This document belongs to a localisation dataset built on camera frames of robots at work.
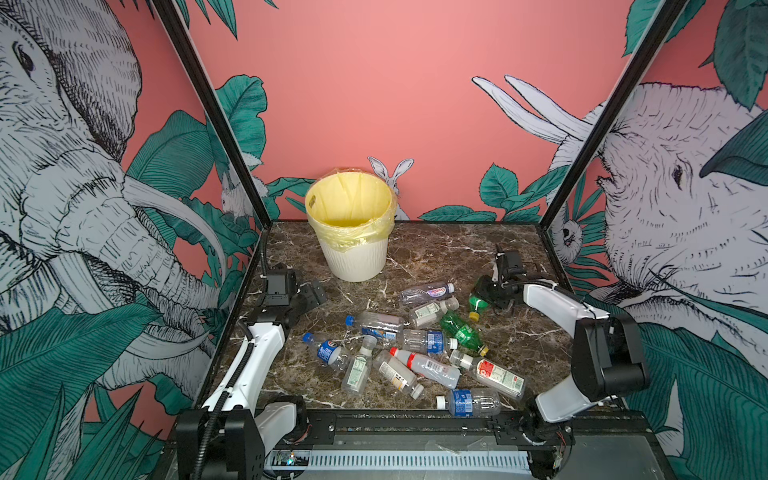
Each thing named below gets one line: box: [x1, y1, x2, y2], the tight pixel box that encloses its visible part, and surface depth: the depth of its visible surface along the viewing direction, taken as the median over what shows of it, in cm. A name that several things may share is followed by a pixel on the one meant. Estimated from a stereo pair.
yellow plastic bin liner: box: [305, 167, 398, 251], surface depth 95 cm
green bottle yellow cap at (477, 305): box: [468, 295, 489, 322], surface depth 90 cm
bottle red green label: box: [449, 350, 527, 400], surface depth 80 cm
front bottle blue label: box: [435, 388, 501, 418], surface depth 75 cm
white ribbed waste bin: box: [305, 171, 398, 283], surface depth 97 cm
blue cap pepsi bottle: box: [302, 332, 351, 371], surface depth 84 cm
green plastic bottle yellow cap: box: [440, 312, 489, 357], surface depth 88 cm
